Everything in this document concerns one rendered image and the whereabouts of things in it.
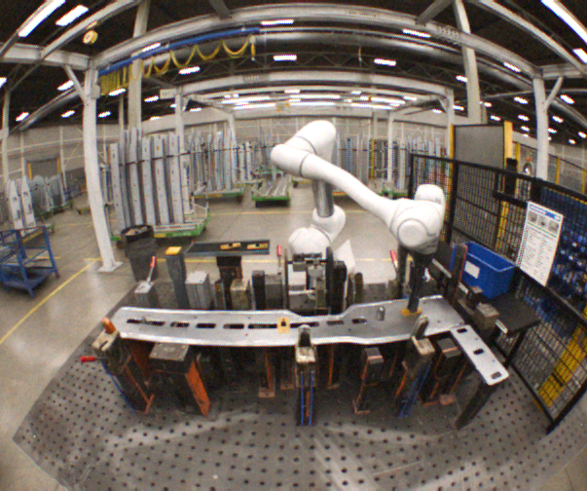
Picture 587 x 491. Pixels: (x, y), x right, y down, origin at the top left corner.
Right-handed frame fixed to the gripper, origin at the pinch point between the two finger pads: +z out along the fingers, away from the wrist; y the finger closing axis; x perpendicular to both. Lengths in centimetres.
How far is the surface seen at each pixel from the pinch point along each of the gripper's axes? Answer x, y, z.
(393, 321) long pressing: -8.4, 3.2, 5.2
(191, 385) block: -77, 21, 14
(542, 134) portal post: 372, -207, -118
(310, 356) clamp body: -39.4, 20.1, 0.7
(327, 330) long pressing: -32.2, 4.2, 5.1
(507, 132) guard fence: 162, -112, -83
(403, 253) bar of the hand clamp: 0.4, -15.6, -12.3
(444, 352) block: 4.6, 20.8, 7.2
